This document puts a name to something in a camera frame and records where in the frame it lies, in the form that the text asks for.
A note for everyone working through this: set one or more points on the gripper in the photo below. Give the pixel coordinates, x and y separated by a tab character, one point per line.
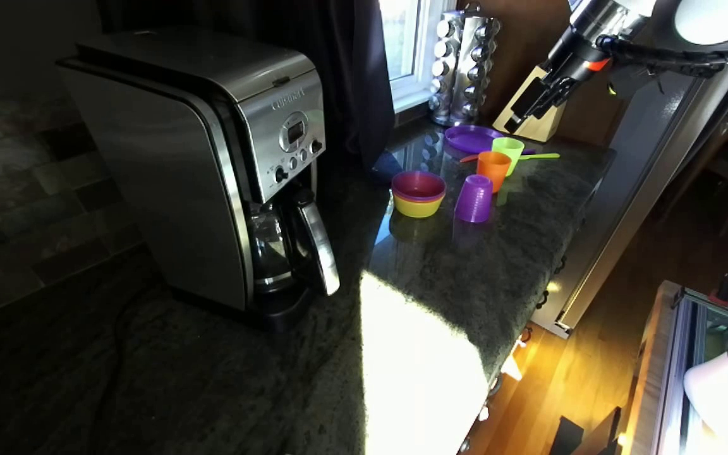
569	54

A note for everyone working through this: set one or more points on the green plastic cup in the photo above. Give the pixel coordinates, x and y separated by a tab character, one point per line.
508	148

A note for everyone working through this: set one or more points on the orange plastic cup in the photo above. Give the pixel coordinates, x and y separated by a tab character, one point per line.
493	167

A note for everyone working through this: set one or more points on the purple plastic cup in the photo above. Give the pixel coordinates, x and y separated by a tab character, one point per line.
474	199

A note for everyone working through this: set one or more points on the wooden knife block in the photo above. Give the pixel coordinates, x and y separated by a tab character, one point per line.
538	129

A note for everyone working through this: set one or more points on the green plastic spoon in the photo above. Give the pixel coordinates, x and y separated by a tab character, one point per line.
541	156

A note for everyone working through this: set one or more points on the chrome spice rack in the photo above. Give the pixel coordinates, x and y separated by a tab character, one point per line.
465	63

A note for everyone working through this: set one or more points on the purple plastic plate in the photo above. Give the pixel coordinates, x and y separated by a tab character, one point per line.
468	138

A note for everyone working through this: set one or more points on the orange plastic spoon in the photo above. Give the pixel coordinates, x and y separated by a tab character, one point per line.
468	158

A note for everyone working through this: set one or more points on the stainless steel refrigerator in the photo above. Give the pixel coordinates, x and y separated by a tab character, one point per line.
642	189

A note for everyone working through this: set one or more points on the window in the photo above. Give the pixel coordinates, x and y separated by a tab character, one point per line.
411	44

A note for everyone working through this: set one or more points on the pink plastic bowl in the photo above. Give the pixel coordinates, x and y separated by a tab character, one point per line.
418	184

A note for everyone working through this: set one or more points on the yellow plastic bowl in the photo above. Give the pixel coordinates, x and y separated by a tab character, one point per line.
418	208

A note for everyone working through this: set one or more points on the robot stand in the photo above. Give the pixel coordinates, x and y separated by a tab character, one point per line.
661	366

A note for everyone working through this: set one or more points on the glass coffee carafe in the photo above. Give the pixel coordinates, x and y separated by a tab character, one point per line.
288	246

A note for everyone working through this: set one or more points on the stainless steel coffee maker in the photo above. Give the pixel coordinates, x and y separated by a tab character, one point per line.
168	177

